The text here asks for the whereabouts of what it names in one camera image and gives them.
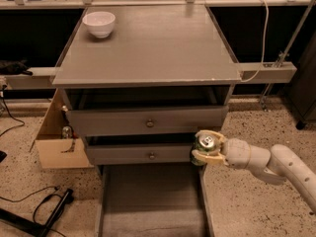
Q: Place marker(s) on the green soda can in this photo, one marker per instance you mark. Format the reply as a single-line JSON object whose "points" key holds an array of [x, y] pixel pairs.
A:
{"points": [[205, 150]]}

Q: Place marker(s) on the grey drawer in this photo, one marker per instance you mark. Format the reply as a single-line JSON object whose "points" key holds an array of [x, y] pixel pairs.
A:
{"points": [[139, 153], [153, 200], [146, 121]]}

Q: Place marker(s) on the white ceramic bowl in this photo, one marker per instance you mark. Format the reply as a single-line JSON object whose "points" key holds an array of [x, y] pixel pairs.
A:
{"points": [[99, 24]]}

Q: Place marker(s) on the grey bottom drawer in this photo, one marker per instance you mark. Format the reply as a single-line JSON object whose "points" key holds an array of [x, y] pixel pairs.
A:
{"points": [[153, 200]]}

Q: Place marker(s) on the cardboard box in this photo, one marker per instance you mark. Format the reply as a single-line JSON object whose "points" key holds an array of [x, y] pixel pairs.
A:
{"points": [[54, 151]]}

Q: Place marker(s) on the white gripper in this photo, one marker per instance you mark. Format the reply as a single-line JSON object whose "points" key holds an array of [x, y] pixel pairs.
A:
{"points": [[238, 153]]}

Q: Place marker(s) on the black cloth object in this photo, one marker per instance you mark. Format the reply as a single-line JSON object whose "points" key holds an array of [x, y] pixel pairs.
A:
{"points": [[9, 67]]}

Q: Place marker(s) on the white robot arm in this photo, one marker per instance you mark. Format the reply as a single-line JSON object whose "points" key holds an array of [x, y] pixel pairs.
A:
{"points": [[273, 166]]}

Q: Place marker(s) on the grey drawer cabinet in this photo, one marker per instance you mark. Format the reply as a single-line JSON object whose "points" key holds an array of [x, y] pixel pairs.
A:
{"points": [[137, 98]]}

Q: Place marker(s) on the grey top drawer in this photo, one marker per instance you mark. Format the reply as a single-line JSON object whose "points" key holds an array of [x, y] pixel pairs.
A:
{"points": [[146, 121]]}

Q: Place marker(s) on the small can in box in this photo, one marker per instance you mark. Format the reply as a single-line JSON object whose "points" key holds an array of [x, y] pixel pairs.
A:
{"points": [[66, 132]]}

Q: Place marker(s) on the grey middle drawer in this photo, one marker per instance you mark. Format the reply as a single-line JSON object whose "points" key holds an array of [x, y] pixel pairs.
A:
{"points": [[139, 153]]}

